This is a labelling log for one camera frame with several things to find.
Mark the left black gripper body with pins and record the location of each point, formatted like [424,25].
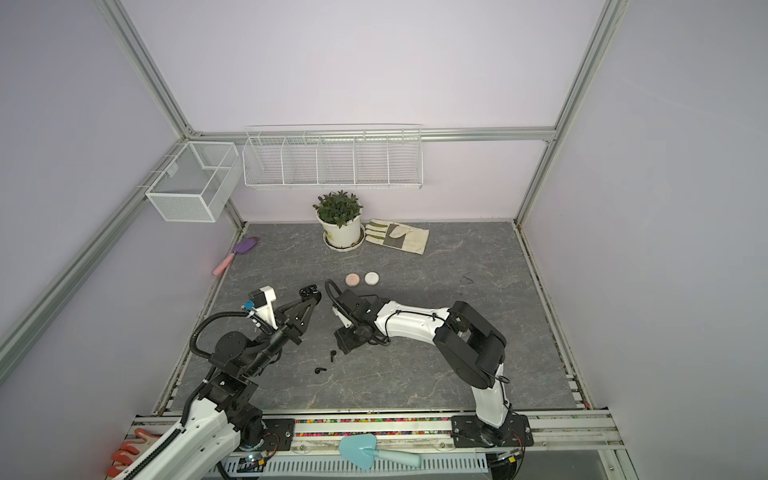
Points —
[288,329]

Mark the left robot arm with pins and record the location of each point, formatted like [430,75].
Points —
[217,418]

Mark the teal garden trowel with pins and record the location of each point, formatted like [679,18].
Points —
[361,450]

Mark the white mesh box basket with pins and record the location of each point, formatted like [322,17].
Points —
[197,182]

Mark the white earbud charging case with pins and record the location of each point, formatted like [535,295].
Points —
[372,278]

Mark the red white work glove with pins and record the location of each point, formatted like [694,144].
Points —
[130,451]

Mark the black earbud charging case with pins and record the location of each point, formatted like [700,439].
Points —
[310,292]

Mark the long white wire basket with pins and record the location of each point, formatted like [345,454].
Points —
[333,156]

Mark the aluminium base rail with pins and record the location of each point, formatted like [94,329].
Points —
[434,432]

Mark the pink earbud charging case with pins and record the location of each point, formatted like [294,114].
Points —
[352,280]

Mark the potted green plant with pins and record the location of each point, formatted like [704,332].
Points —
[339,214]

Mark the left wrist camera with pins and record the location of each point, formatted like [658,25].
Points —
[259,308]

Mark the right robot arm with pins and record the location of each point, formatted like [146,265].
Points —
[472,347]

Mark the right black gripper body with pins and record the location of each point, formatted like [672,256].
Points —
[351,336]

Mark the purple pink brush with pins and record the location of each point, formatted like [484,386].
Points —
[243,246]

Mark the beige gardening glove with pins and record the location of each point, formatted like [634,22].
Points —
[398,236]

